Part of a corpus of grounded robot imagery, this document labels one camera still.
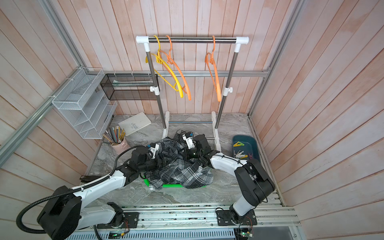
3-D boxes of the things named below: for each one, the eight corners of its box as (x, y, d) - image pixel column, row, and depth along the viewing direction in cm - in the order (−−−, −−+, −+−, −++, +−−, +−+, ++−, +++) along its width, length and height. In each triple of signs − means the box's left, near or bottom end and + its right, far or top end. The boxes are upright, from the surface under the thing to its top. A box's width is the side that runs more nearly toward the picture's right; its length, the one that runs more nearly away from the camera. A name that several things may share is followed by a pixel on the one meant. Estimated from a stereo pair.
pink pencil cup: (109, 155, 99) (98, 142, 87) (115, 140, 107) (106, 126, 95) (127, 155, 99) (119, 142, 87) (132, 140, 107) (125, 126, 95)
